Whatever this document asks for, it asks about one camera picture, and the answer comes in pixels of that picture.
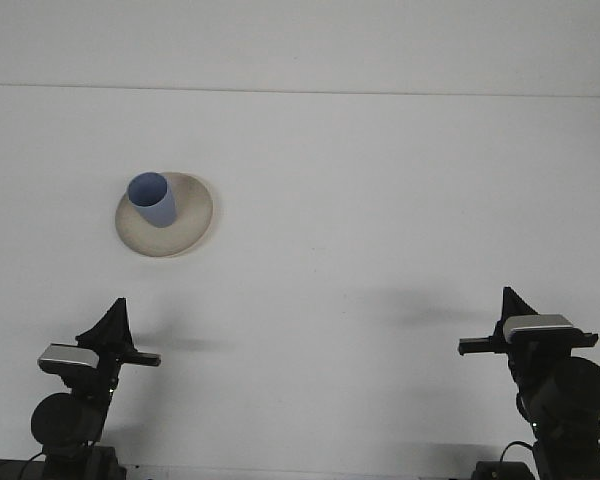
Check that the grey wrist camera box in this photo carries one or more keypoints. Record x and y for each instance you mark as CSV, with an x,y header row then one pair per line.
x,y
66,356
537,327

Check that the pale round plate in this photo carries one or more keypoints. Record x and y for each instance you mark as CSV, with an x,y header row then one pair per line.
x,y
190,230

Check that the pale blue cup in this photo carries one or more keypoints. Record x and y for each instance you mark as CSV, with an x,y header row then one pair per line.
x,y
155,210

